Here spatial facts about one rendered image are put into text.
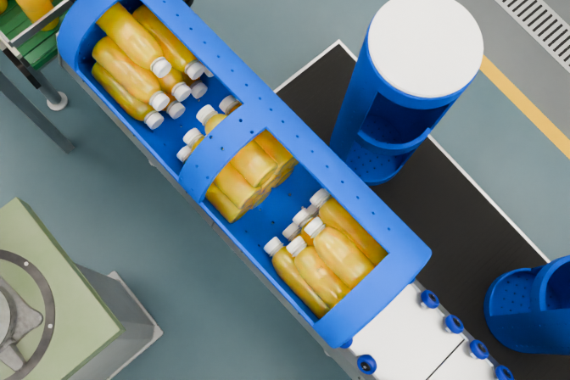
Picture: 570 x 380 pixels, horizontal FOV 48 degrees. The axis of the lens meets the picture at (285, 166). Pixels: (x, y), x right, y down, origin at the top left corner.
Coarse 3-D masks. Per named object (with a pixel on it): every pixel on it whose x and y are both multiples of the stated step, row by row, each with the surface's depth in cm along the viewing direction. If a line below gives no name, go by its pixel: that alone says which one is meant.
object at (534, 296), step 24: (552, 264) 181; (504, 288) 224; (528, 288) 224; (552, 288) 224; (504, 312) 222; (528, 312) 185; (552, 312) 170; (504, 336) 211; (528, 336) 191; (552, 336) 176
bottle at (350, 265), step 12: (324, 228) 126; (336, 228) 126; (324, 240) 124; (336, 240) 123; (348, 240) 125; (324, 252) 124; (336, 252) 123; (348, 252) 123; (360, 252) 124; (336, 264) 123; (348, 264) 122; (360, 264) 122; (372, 264) 124; (348, 276) 123; (360, 276) 122
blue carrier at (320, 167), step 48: (96, 0) 130; (144, 0) 131; (192, 48) 128; (192, 96) 154; (240, 96) 126; (144, 144) 135; (240, 144) 122; (288, 144) 124; (192, 192) 130; (288, 192) 148; (336, 192) 122; (240, 240) 137; (384, 240) 120; (288, 288) 136; (384, 288) 116; (336, 336) 121
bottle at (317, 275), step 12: (300, 252) 129; (312, 252) 128; (300, 264) 128; (312, 264) 127; (324, 264) 127; (312, 276) 127; (324, 276) 126; (336, 276) 127; (312, 288) 129; (324, 288) 126; (336, 288) 126; (348, 288) 126; (324, 300) 127; (336, 300) 126
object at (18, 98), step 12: (0, 72) 178; (0, 84) 182; (12, 84) 187; (12, 96) 191; (24, 96) 196; (24, 108) 201; (36, 108) 210; (36, 120) 212; (48, 120) 218; (48, 132) 224; (60, 132) 231; (60, 144) 238
